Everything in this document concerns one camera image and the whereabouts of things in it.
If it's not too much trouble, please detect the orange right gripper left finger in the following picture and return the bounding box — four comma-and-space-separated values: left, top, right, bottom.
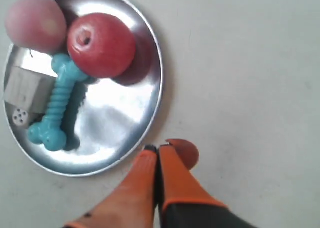
64, 145, 158, 228

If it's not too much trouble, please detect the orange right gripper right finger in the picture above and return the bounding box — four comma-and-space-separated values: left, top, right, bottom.
158, 138, 230, 228

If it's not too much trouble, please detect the round silver metal plate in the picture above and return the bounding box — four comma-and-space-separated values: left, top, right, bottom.
0, 0, 164, 177

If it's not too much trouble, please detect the teal rubber bone toy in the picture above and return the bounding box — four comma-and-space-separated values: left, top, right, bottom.
27, 53, 89, 152

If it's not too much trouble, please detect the red apple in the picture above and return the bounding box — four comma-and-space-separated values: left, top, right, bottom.
67, 13, 136, 78

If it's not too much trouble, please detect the small wooden die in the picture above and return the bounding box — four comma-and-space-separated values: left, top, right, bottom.
12, 108, 32, 128

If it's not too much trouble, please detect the grey wooden block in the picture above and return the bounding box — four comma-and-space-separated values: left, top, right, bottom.
4, 66, 56, 114

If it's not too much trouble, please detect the pink peach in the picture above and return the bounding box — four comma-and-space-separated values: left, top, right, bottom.
4, 0, 67, 54

